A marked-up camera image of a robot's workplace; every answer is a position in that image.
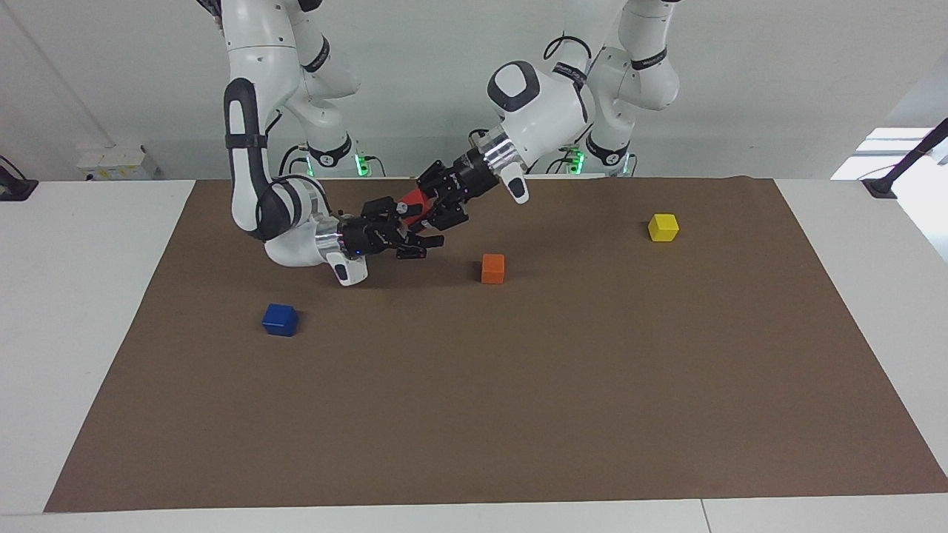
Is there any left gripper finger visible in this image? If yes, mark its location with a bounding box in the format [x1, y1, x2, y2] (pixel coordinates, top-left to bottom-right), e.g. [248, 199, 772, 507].
[430, 194, 469, 230]
[417, 161, 454, 195]

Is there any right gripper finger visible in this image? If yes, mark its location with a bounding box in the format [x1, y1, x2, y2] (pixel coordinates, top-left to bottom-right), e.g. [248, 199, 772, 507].
[361, 196, 415, 223]
[393, 233, 444, 260]

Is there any red wooden block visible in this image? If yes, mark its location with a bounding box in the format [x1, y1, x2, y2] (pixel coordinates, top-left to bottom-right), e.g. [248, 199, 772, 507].
[400, 187, 433, 230]

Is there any blue wooden block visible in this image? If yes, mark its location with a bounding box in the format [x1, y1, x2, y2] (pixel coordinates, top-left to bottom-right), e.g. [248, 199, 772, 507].
[261, 304, 299, 338]

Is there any brown table mat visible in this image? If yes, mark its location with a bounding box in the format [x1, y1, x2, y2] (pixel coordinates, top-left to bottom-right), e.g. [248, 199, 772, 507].
[43, 176, 948, 513]

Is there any black slanted stand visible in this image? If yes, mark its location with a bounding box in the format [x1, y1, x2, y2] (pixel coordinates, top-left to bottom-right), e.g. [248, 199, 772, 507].
[861, 117, 948, 199]

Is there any black base cable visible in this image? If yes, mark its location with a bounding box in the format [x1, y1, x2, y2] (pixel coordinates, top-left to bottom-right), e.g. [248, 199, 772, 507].
[280, 143, 310, 178]

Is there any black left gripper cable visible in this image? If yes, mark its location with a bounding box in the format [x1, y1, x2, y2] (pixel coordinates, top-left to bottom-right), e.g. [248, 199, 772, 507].
[544, 33, 593, 75]

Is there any white wall box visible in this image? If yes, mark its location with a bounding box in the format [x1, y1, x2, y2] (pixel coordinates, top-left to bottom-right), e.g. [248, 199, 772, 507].
[76, 145, 158, 181]

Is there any black table clamp mount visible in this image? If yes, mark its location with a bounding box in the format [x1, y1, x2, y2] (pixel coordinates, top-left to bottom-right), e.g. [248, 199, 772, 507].
[0, 155, 39, 202]

